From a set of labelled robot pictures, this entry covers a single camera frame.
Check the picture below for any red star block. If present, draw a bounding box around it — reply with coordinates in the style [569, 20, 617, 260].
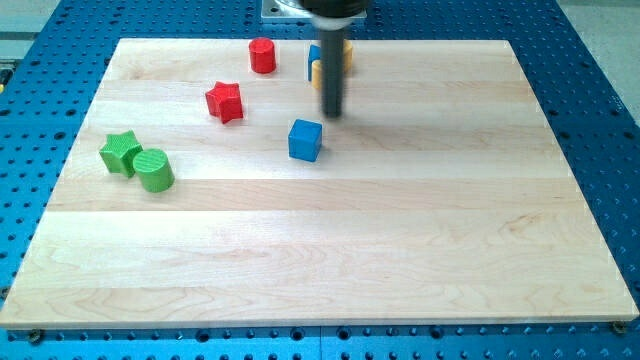
[205, 81, 244, 124]

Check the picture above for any blue triangle block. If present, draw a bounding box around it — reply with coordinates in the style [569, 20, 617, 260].
[307, 44, 321, 81]

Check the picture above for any light wooden board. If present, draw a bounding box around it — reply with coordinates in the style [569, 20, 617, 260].
[1, 38, 638, 329]

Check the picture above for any yellow hexagon block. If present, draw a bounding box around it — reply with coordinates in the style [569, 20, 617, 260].
[343, 39, 353, 73]

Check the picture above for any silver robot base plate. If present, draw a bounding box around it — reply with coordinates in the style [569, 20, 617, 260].
[260, 0, 368, 22]

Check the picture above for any blue cube block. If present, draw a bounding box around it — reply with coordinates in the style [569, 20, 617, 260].
[288, 119, 323, 162]

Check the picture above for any blue perforated metal table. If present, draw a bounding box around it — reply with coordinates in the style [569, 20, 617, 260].
[1, 1, 639, 359]

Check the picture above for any yellow pentagon block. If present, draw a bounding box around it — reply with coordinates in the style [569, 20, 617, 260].
[311, 60, 322, 90]

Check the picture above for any red cylinder block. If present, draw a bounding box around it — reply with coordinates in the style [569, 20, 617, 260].
[248, 37, 276, 74]

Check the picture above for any green star block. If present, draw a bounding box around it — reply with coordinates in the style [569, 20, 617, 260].
[99, 130, 143, 178]

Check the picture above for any green cylinder block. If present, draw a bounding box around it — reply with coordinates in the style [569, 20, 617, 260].
[133, 148, 175, 193]

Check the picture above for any black robot arm end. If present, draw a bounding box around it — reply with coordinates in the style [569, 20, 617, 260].
[298, 0, 370, 31]

